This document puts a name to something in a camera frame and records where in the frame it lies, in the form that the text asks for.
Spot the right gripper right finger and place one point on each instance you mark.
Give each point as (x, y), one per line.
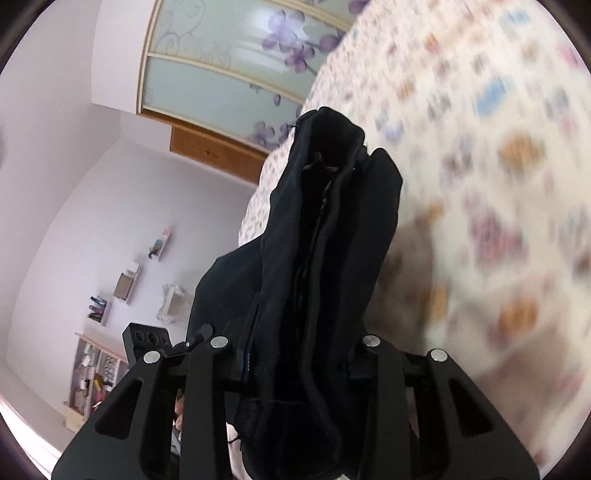
(424, 418)

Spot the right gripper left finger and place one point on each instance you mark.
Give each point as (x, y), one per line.
(129, 436)

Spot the black pants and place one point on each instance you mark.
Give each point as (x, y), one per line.
(297, 294)

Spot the person's right hand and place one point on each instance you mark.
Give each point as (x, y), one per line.
(179, 411)

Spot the white bookshelf with items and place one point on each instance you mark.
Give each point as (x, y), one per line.
(96, 371)

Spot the black perforated box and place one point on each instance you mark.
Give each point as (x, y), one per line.
(139, 339)

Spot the white ornate rack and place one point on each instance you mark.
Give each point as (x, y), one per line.
(176, 305)

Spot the wooden door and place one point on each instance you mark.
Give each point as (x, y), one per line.
(218, 152)

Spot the pink cartoon print blanket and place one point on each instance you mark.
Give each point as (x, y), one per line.
(484, 106)

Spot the frosted floral sliding wardrobe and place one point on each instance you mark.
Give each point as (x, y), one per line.
(241, 69)

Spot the white wall shelf with books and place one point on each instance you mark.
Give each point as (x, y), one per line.
(98, 310)

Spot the white wall shelf with box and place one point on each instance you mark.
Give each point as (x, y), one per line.
(126, 282)

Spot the white wall shelf with figurines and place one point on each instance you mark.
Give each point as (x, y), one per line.
(157, 247)

